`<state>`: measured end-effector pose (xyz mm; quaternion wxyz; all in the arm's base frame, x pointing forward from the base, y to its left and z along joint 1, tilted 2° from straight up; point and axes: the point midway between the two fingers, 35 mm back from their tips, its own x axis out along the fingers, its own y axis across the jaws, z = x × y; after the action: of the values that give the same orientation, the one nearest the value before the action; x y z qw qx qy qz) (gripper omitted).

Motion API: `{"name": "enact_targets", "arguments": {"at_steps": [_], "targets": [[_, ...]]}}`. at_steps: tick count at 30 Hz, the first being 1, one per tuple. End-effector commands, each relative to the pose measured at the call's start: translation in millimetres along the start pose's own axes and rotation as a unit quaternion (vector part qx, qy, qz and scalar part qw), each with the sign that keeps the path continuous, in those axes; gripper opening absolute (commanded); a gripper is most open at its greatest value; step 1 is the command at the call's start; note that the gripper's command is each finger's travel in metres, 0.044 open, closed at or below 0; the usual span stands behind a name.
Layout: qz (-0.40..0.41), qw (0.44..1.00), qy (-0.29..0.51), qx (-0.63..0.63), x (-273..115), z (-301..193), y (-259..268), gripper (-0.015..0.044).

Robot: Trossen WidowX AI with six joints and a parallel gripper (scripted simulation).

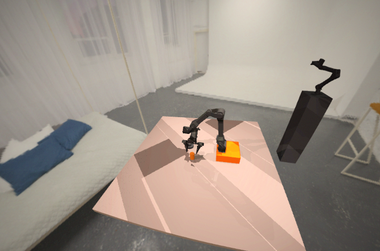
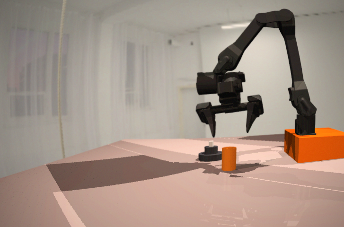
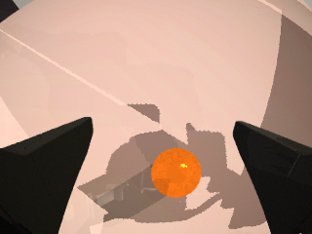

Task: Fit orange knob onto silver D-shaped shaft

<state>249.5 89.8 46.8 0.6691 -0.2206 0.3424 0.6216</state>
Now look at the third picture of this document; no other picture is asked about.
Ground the orange knob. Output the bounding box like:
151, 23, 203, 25
151, 148, 202, 198

